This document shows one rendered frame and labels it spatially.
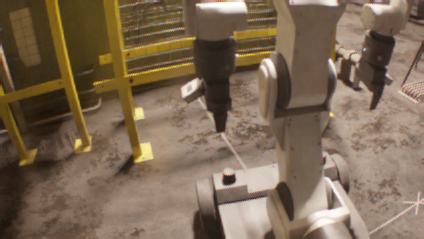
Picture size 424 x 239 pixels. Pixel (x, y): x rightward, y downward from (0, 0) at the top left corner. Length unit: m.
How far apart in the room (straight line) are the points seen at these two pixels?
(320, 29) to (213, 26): 0.24
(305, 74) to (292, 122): 0.14
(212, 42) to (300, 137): 0.35
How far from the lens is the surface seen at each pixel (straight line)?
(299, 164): 0.80
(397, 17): 0.78
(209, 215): 1.03
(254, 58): 1.48
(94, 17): 2.14
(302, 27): 0.65
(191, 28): 0.57
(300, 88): 0.71
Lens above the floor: 0.92
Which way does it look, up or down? 31 degrees down
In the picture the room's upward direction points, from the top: 4 degrees counter-clockwise
